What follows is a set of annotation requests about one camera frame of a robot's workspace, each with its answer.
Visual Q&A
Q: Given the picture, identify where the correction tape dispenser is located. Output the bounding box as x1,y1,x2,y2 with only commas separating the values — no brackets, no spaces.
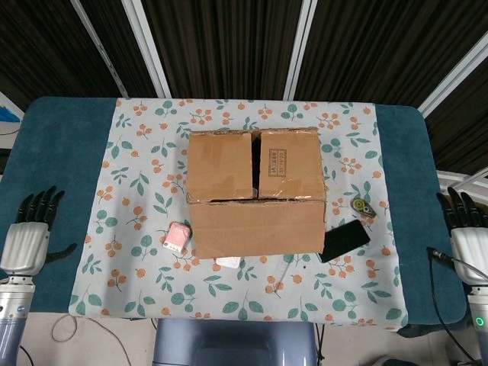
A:
350,197,377,219

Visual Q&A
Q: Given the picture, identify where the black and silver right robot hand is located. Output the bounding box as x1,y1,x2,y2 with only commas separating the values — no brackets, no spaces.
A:
436,186,488,287

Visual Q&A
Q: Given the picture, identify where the blue-grey robot torso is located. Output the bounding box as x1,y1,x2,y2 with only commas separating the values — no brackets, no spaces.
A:
152,318,319,366

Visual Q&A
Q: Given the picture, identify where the floral print tablecloth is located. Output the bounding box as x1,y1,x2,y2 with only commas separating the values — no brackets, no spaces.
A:
68,98,409,329

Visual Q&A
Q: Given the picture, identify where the pink tissue pack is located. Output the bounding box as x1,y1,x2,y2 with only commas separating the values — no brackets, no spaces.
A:
162,221,191,252

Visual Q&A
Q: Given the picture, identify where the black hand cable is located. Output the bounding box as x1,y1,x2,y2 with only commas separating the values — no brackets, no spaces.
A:
425,246,477,363

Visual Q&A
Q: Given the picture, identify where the transparent plastic ruler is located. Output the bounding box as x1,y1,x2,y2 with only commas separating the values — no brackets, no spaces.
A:
272,255,294,284

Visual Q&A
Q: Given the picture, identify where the thin grey frame post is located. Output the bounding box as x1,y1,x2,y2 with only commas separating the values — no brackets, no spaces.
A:
70,0,129,99

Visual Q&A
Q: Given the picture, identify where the black smartphone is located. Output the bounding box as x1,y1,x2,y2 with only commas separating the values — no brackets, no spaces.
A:
319,219,371,264

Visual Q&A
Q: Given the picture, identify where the brown cardboard shipping box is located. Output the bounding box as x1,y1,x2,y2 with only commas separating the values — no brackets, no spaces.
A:
185,127,329,260

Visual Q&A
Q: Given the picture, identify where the teal table cover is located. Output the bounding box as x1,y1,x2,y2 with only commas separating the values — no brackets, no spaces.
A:
0,95,464,332

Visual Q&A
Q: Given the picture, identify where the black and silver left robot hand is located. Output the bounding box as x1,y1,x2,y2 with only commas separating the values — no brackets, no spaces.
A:
0,185,78,276

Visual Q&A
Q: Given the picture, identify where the white aluminium frame post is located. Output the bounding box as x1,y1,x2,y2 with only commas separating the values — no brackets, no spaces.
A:
417,36,488,117
121,0,172,99
284,0,318,101

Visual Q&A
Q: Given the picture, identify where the white metal rack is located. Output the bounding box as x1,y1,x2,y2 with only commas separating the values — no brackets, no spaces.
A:
436,169,488,195

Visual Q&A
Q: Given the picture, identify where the white and blue paper package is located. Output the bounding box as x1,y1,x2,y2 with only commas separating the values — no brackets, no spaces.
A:
0,91,24,125

